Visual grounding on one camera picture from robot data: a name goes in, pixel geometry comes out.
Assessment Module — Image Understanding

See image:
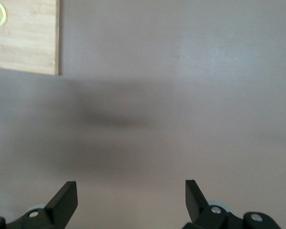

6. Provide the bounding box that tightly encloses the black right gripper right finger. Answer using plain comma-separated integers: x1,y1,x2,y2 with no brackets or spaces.
182,179,282,229

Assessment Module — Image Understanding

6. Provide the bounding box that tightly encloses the bamboo cutting board with handle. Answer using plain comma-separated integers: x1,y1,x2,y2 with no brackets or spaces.
0,0,61,76

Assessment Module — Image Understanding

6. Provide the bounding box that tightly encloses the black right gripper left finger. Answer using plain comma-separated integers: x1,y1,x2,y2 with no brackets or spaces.
0,180,79,229

